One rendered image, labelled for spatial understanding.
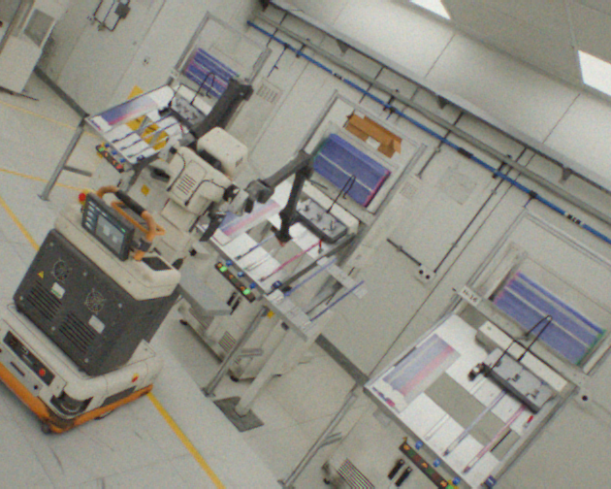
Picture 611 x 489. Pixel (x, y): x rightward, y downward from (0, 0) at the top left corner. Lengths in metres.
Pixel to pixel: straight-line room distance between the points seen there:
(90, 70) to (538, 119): 5.69
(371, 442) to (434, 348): 0.63
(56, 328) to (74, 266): 0.28
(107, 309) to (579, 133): 3.71
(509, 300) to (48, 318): 2.24
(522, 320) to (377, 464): 1.09
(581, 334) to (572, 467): 1.80
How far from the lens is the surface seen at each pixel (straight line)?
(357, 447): 3.30
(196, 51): 4.64
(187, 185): 2.57
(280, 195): 3.71
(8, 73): 7.18
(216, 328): 3.76
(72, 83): 8.43
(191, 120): 4.26
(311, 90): 5.76
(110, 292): 2.38
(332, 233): 3.40
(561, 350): 3.10
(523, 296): 3.12
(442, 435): 2.86
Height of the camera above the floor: 1.66
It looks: 11 degrees down
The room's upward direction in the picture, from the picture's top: 34 degrees clockwise
